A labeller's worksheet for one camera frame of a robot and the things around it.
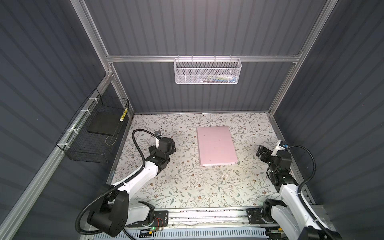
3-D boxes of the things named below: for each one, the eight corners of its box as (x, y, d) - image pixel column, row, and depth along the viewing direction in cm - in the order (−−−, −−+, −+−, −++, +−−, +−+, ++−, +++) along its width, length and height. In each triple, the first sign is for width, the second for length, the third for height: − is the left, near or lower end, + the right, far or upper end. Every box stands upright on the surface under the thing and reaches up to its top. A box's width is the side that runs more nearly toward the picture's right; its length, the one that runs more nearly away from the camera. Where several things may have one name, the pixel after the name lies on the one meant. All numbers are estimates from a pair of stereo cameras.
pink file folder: (197, 165, 94) (197, 163, 91) (196, 129, 113) (196, 126, 110) (236, 165, 94) (238, 163, 91) (229, 129, 113) (230, 126, 110)
